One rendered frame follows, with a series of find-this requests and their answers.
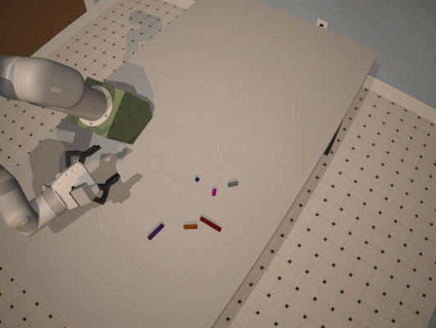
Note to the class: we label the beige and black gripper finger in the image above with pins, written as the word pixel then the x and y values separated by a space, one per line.
pixel 82 155
pixel 105 187

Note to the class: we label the dark red rod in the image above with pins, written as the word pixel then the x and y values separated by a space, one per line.
pixel 216 227

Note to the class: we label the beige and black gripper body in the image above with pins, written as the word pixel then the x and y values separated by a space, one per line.
pixel 61 184

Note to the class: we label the purple rod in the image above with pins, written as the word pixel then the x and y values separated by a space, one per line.
pixel 155 231

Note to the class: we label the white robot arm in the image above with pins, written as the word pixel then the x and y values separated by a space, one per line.
pixel 43 82

